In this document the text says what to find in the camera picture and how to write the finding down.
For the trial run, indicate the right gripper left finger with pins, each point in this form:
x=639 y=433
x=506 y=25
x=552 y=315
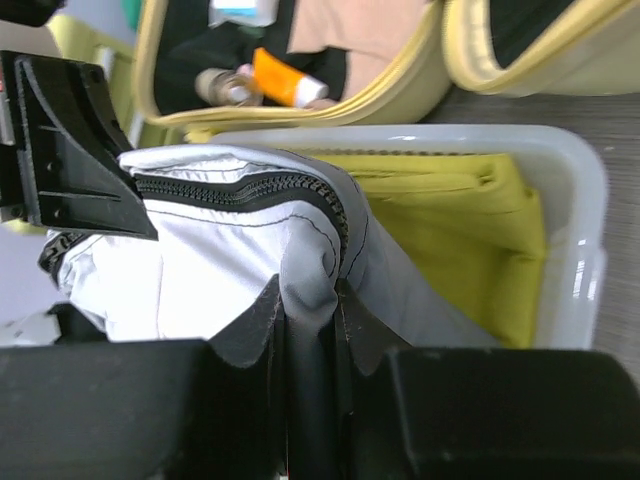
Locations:
x=249 y=376

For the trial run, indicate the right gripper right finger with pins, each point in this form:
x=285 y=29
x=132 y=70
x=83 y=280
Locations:
x=372 y=394

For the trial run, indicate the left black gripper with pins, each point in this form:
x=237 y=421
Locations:
x=60 y=144

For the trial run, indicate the grey white garment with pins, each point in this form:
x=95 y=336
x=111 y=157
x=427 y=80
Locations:
x=229 y=220

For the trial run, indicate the yellow-green shirt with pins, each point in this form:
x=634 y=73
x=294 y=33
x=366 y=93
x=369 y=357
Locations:
x=472 y=226

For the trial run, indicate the yellow hard-shell suitcase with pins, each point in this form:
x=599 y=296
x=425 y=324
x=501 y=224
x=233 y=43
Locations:
x=225 y=65

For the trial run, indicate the white plastic mesh basket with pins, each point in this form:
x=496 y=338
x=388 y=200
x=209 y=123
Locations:
x=565 y=170

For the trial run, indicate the beige cosmetic bottle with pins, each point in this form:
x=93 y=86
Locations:
x=219 y=88

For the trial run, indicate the orange tube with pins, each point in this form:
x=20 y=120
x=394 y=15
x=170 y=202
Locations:
x=284 y=84

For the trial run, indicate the white tissue pack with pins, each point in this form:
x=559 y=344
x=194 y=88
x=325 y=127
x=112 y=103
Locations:
x=252 y=13

